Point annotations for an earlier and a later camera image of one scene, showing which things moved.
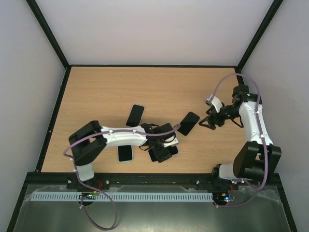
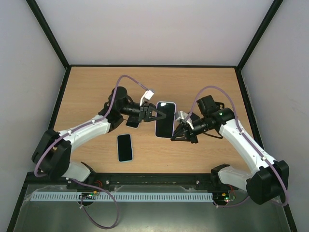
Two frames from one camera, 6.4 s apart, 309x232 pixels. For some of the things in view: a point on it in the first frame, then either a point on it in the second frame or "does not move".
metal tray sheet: x=231 y=210 does not move
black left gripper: x=159 y=152 → x=146 y=113
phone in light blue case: x=125 y=153 does not move
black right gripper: x=214 y=118 → x=189 y=130
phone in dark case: x=135 y=115 does not move
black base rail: x=101 y=181 does not move
